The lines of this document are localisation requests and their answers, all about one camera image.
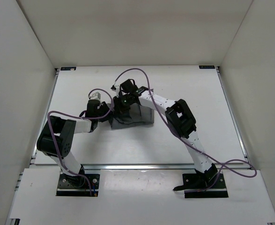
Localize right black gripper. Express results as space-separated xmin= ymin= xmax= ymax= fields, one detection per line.
xmin=113 ymin=95 xmax=133 ymax=119

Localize grey pleated skirt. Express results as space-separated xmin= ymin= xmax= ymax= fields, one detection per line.
xmin=111 ymin=90 xmax=154 ymax=130

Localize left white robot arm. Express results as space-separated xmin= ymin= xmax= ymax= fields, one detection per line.
xmin=37 ymin=99 xmax=113 ymax=188

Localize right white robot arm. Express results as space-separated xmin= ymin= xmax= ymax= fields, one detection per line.
xmin=111 ymin=79 xmax=218 ymax=191

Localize left blue corner label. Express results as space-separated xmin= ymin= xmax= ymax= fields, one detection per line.
xmin=60 ymin=67 xmax=76 ymax=71

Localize blue corner label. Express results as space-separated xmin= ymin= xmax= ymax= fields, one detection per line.
xmin=199 ymin=65 xmax=215 ymax=69
xmin=60 ymin=67 xmax=76 ymax=71

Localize right blue corner label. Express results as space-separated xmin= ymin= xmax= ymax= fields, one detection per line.
xmin=199 ymin=65 xmax=215 ymax=69

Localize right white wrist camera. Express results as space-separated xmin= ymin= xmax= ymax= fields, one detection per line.
xmin=111 ymin=84 xmax=120 ymax=92

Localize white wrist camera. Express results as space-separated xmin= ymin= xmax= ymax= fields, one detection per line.
xmin=111 ymin=84 xmax=120 ymax=92
xmin=89 ymin=92 xmax=101 ymax=101

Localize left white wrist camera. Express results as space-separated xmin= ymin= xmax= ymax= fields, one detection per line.
xmin=89 ymin=92 xmax=101 ymax=101

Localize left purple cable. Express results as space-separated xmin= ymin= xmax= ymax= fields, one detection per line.
xmin=47 ymin=88 xmax=115 ymax=197

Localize purple cable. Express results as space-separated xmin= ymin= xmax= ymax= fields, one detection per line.
xmin=47 ymin=88 xmax=115 ymax=197
xmin=111 ymin=67 xmax=258 ymax=193

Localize aluminium front rail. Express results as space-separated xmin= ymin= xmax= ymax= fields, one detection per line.
xmin=83 ymin=164 xmax=194 ymax=170

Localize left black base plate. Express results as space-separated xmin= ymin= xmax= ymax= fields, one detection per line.
xmin=56 ymin=172 xmax=100 ymax=197

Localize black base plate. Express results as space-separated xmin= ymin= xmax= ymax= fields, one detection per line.
xmin=56 ymin=172 xmax=100 ymax=197
xmin=182 ymin=173 xmax=229 ymax=199

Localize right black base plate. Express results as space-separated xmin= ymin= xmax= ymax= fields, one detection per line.
xmin=182 ymin=173 xmax=229 ymax=199

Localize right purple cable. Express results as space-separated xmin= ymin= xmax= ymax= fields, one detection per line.
xmin=111 ymin=67 xmax=258 ymax=193

